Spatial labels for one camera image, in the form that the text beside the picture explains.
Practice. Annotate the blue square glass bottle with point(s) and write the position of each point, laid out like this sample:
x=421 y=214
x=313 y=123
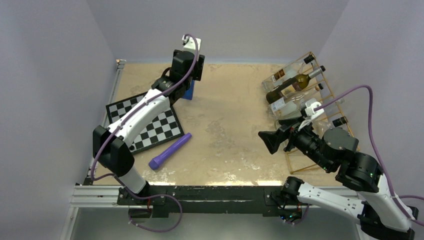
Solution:
x=188 y=95

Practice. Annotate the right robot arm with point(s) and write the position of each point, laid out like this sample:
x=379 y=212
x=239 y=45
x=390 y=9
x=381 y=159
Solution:
x=379 y=214

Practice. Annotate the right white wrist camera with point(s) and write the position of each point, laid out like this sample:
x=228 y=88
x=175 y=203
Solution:
x=309 y=112

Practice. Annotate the clear round short bottle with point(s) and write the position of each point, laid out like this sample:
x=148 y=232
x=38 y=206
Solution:
x=290 y=105

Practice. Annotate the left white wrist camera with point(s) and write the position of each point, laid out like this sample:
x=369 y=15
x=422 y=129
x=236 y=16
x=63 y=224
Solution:
x=190 y=44

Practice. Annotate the clear bottle black cap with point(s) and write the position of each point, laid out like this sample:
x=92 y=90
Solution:
x=288 y=71

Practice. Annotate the purple flashlight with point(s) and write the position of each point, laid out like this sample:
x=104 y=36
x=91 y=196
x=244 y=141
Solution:
x=156 y=162

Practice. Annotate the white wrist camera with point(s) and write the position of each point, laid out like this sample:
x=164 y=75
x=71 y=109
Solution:
x=190 y=44
x=309 y=112

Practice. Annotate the dark green wine bottle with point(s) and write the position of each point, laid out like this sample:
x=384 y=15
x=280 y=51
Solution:
x=298 y=82

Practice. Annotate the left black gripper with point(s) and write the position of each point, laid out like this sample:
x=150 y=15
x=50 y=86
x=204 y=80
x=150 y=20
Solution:
x=197 y=72

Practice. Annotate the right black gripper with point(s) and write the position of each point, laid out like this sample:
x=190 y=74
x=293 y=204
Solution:
x=271 y=138

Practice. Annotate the black white chessboard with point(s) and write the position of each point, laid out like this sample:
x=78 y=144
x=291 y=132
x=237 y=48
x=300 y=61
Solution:
x=162 y=129

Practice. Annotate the clear square black-label bottle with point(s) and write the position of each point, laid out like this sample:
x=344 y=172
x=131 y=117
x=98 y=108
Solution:
x=321 y=126

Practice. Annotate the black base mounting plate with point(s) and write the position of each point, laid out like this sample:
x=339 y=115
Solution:
x=265 y=200

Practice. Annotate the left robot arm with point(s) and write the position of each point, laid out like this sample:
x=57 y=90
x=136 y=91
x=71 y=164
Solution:
x=111 y=145

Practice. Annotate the gold wire wine rack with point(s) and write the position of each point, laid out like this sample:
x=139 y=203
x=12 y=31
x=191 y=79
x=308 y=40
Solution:
x=334 y=111

